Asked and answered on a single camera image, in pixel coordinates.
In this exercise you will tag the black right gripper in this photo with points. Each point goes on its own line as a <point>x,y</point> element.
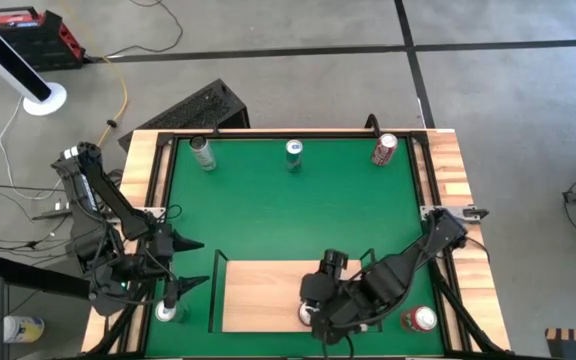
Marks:
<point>350,302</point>

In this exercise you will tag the black aluminium table frame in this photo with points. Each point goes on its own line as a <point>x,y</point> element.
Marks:
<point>318,135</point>

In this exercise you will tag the red black toolbox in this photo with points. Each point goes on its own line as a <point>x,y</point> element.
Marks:
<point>43,40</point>

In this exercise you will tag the orange black striped box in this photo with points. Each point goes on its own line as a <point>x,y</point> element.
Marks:
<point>575,345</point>

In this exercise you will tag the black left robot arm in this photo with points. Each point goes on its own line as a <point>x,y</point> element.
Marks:
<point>113,200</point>

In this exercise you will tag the white tower with dark panel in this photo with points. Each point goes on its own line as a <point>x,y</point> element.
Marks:
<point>43,102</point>

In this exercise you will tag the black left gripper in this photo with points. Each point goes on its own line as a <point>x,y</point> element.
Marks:
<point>160,245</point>

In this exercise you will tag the red cola can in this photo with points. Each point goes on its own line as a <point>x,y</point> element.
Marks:
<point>384,150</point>
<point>420,319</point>

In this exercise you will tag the white yellow canister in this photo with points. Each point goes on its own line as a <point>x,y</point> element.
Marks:
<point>23,330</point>

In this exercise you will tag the green can blue tab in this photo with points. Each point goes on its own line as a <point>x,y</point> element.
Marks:
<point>294,156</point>
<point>162,315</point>

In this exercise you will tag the grey power strip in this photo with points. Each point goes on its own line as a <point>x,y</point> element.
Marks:
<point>50,215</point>

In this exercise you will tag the black perforated metal case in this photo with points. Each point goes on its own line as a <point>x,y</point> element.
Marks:
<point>193,110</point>

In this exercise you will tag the silver beverage can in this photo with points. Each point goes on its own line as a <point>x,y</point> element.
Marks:
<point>204,154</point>

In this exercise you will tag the wooden shelf black brackets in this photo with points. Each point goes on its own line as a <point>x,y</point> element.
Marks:
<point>263,295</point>

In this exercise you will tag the red can blue logo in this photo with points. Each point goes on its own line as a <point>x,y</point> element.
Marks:
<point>305,314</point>

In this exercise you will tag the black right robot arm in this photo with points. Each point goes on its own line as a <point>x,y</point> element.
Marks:
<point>393,272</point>

